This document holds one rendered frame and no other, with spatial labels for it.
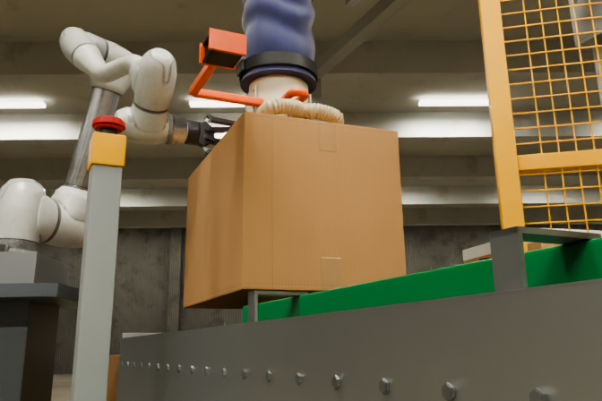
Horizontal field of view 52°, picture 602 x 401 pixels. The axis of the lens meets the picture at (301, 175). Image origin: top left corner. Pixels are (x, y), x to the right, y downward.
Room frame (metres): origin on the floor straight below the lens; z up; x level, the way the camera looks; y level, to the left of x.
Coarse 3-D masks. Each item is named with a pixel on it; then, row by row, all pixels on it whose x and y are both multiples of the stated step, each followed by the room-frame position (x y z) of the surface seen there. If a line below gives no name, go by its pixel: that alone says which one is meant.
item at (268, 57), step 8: (256, 56) 1.55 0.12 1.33; (264, 56) 1.54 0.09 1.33; (272, 56) 1.53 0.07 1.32; (280, 56) 1.53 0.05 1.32; (288, 56) 1.54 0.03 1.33; (296, 56) 1.55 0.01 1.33; (304, 56) 1.56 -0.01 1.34; (240, 64) 1.59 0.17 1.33; (248, 64) 1.57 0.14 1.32; (256, 64) 1.55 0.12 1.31; (264, 64) 1.54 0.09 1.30; (272, 64) 1.54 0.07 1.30; (280, 64) 1.54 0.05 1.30; (288, 64) 1.54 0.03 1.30; (296, 64) 1.55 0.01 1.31; (304, 64) 1.56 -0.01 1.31; (312, 64) 1.59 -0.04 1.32; (240, 72) 1.59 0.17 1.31; (312, 72) 1.59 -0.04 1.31; (240, 80) 1.63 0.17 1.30
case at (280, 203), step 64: (256, 128) 1.32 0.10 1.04; (320, 128) 1.38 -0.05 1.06; (192, 192) 1.80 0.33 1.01; (256, 192) 1.32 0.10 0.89; (320, 192) 1.38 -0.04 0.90; (384, 192) 1.44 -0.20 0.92; (192, 256) 1.77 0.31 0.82; (256, 256) 1.32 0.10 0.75; (320, 256) 1.37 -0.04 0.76; (384, 256) 1.44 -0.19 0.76
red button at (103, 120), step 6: (96, 120) 1.23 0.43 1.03; (102, 120) 1.22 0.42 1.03; (108, 120) 1.22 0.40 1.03; (114, 120) 1.23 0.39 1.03; (120, 120) 1.24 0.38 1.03; (96, 126) 1.24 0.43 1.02; (102, 126) 1.24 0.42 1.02; (108, 126) 1.24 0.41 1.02; (114, 126) 1.24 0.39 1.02; (120, 126) 1.25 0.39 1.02; (108, 132) 1.24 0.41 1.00; (114, 132) 1.25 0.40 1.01; (120, 132) 1.28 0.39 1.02
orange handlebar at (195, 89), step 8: (208, 72) 1.36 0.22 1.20; (200, 80) 1.40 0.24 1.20; (192, 88) 1.46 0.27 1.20; (200, 88) 1.45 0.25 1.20; (296, 88) 1.50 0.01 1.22; (200, 96) 1.50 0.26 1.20; (208, 96) 1.51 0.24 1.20; (216, 96) 1.51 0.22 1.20; (224, 96) 1.52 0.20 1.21; (232, 96) 1.53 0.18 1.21; (240, 96) 1.54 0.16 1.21; (288, 96) 1.51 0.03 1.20; (296, 96) 1.51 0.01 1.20; (304, 96) 1.51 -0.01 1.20; (240, 104) 1.56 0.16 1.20; (248, 104) 1.56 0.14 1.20; (256, 104) 1.56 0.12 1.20
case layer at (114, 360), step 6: (114, 360) 2.87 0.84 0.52; (108, 366) 3.00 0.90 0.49; (114, 366) 2.86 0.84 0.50; (108, 372) 2.99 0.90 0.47; (114, 372) 2.85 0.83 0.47; (108, 378) 2.98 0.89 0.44; (114, 378) 2.84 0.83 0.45; (108, 384) 2.97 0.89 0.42; (114, 384) 2.83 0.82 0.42; (108, 390) 2.96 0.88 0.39; (114, 390) 2.82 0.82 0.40; (108, 396) 2.95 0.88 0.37; (114, 396) 2.81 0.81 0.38
